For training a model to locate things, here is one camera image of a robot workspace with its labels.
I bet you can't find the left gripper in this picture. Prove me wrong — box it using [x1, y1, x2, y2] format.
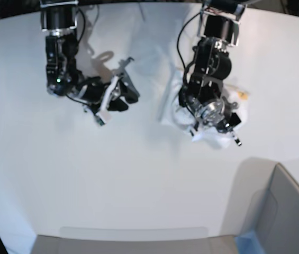
[190, 112, 244, 148]

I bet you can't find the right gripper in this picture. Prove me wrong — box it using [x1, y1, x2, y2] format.
[81, 75, 140, 115]

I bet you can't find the white printed t-shirt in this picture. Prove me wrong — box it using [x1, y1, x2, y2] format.
[157, 69, 249, 139]

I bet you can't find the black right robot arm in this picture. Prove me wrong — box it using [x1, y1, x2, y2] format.
[40, 1, 140, 119]

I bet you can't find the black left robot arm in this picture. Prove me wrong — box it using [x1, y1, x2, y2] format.
[177, 1, 247, 147]

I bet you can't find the grey partition panel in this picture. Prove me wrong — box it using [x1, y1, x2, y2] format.
[222, 157, 299, 254]

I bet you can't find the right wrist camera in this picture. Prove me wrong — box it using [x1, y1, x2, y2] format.
[94, 111, 112, 126]

